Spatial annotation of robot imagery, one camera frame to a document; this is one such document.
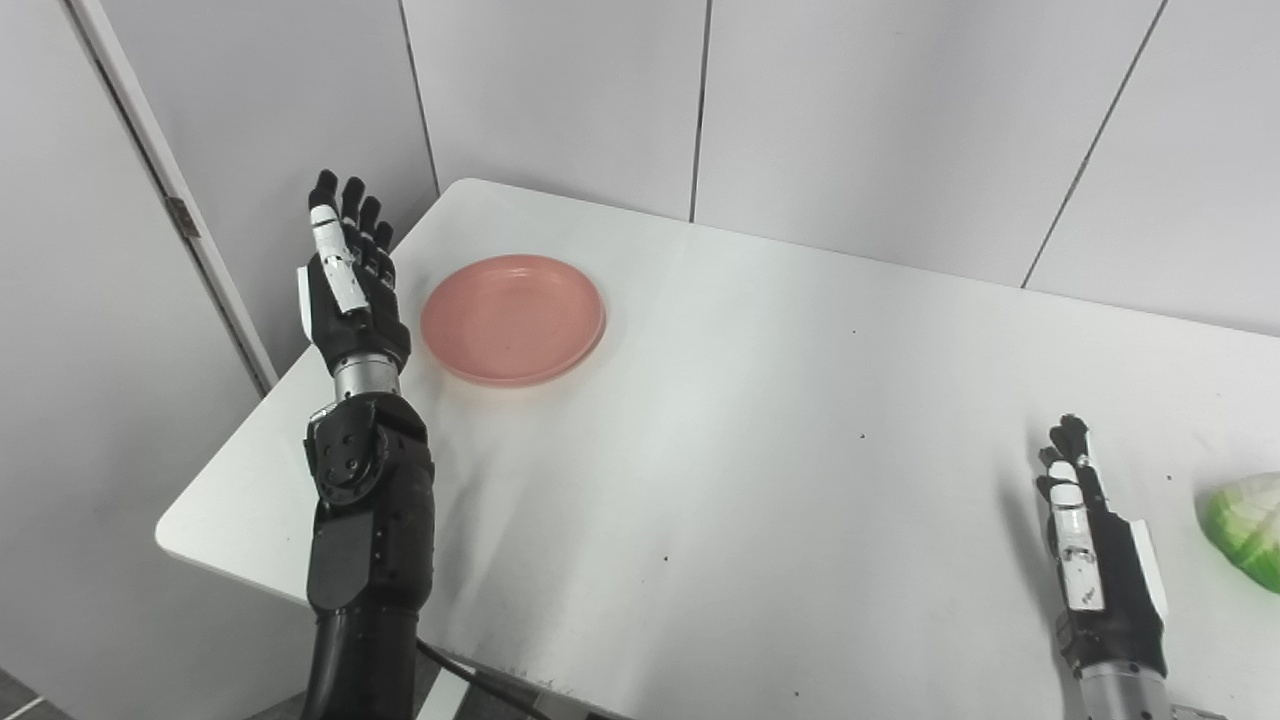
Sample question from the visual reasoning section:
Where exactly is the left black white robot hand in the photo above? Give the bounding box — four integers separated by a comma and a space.
296, 169, 412, 377

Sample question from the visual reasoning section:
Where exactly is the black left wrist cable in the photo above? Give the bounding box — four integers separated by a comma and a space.
415, 640, 561, 720

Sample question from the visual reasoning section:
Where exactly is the pink round plate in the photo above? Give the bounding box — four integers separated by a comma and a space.
420, 254, 607, 389

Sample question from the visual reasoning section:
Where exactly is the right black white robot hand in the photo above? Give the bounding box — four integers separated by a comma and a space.
1035, 414, 1169, 681

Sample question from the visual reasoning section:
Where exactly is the green white toy cabbage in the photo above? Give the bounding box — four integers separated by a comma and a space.
1197, 475, 1280, 594

